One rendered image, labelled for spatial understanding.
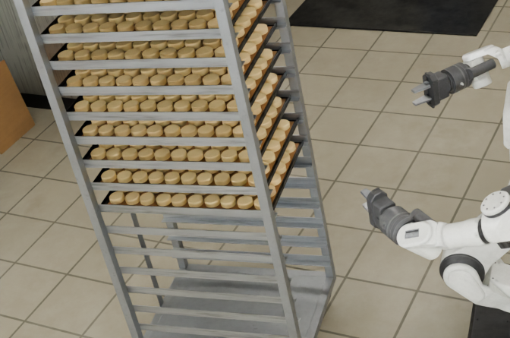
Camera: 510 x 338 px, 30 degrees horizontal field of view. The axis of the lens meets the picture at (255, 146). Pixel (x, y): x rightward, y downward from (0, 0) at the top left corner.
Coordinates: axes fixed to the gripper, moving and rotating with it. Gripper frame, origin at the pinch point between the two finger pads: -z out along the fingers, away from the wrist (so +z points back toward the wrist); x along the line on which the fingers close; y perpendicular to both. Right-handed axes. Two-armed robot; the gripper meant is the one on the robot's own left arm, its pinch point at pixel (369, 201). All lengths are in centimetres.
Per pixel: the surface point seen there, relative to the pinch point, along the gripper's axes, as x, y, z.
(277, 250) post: -24.1, 20.1, -27.2
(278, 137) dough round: -3, 1, -52
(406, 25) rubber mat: -89, -167, -231
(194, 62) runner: 42, 28, -39
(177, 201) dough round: -11, 39, -56
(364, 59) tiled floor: -90, -129, -217
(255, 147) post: 14.7, 19.9, -27.0
